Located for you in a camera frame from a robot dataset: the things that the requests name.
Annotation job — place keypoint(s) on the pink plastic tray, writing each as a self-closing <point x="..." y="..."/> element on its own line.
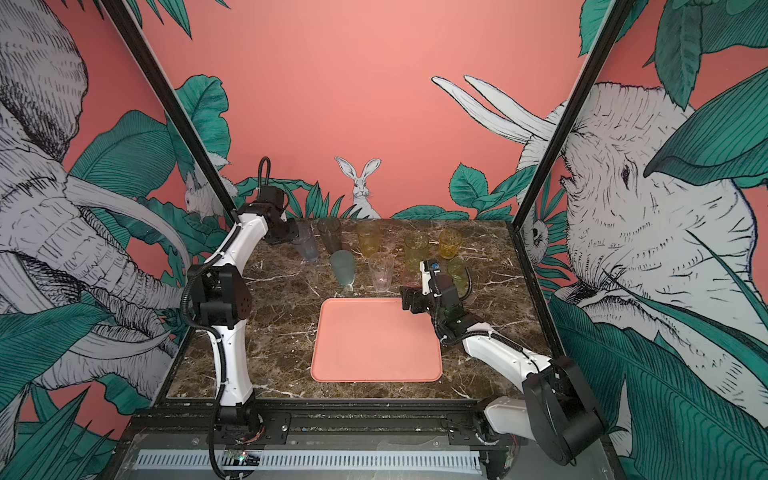
<point x="374" y="340"/>

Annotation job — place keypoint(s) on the dark smoky tumbler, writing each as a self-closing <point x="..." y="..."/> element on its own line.
<point x="330" y="233"/>

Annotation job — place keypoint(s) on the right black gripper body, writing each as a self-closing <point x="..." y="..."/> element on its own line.
<point x="424" y="303"/>

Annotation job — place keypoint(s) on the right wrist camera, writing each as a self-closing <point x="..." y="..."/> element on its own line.
<point x="429" y="270"/>

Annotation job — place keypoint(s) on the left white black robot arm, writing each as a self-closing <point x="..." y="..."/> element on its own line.
<point x="218" y="301"/>

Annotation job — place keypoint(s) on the teal frosted tumbler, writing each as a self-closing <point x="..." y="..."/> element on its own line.
<point x="344" y="267"/>

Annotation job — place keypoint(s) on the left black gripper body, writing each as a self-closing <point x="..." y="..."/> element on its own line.
<point x="286" y="229"/>

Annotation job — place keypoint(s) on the light green tumbler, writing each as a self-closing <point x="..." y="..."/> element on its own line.
<point x="416" y="250"/>

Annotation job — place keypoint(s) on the amber yellow tumbler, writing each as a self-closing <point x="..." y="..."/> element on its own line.
<point x="369" y="237"/>

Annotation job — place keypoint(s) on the left black frame post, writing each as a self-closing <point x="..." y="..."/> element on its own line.
<point x="122" y="18"/>

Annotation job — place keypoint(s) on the pink clear tumbler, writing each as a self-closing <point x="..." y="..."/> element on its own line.
<point x="411" y="278"/>

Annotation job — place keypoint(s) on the yellow short tumbler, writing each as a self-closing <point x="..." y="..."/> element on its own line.
<point x="450" y="241"/>

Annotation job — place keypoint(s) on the blue-grey clear tumbler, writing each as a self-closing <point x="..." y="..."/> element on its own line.
<point x="305" y="243"/>

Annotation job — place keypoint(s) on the right black frame post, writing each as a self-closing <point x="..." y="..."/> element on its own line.
<point x="610" y="29"/>

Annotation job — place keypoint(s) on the white slotted cable duct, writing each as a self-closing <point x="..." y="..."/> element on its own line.
<point x="464" y="462"/>

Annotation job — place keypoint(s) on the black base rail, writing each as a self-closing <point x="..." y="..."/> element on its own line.
<point x="459" y="420"/>

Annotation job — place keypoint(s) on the black frame post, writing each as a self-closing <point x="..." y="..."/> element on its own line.
<point x="610" y="29"/>
<point x="122" y="18"/>

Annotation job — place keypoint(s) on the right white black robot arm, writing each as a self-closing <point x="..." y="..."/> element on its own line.
<point x="528" y="372"/>

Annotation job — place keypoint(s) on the clear colourless tumbler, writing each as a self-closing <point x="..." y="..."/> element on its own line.
<point x="381" y="267"/>

